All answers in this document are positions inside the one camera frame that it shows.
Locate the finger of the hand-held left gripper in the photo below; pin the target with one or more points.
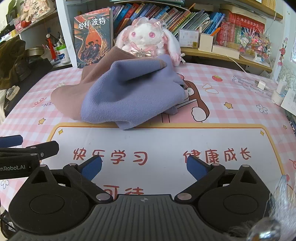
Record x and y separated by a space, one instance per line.
11 141
49 149

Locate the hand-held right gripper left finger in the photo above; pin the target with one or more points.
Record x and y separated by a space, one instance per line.
91 168

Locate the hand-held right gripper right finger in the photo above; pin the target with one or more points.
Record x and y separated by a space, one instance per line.
196 168

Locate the purple and pink sweater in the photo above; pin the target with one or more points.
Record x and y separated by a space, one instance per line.
129 92

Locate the smart watch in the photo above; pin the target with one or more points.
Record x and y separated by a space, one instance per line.
12 92

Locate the pink checked desk mat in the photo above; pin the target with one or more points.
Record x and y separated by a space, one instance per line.
231 111

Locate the dark jacket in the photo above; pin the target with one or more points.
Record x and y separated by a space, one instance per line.
20 67

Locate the grey fluffy trim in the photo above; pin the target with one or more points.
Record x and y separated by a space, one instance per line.
282 201

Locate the round metal tin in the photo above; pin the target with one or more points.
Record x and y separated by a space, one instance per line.
33 51

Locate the white bottle with blue label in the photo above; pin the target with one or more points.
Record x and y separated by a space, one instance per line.
63 55

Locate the red bottle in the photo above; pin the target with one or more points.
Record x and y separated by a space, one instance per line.
51 46

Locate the small white plug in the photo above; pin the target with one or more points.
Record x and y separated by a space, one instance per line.
260 84

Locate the bundle of pens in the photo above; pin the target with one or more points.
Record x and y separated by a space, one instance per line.
60 40

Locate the white charger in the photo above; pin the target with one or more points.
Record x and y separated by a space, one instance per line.
279 92

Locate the white and wood bookshelf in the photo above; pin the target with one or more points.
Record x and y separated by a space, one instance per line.
208 54

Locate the white paper card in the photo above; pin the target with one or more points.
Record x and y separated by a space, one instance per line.
289 99

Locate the dragon cover book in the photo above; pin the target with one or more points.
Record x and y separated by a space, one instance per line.
92 41

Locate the flat white box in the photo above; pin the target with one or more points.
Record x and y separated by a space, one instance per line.
225 51

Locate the white pen box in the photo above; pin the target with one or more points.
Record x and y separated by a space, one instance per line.
205 42

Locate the clear labelled box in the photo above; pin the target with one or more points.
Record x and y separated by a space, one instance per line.
188 38

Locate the pink floral plush toy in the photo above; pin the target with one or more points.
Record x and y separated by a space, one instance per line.
34 10

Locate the orange pen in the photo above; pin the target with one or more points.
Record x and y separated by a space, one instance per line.
215 31

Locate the beaded flower bouquet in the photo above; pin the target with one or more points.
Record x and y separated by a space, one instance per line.
254 41

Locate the white and pink plush bunny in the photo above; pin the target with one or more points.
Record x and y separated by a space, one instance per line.
143 34

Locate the row of colourful books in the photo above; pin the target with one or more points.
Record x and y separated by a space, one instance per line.
185 18

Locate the cartoon wall sticker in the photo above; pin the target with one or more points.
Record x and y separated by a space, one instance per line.
282 52

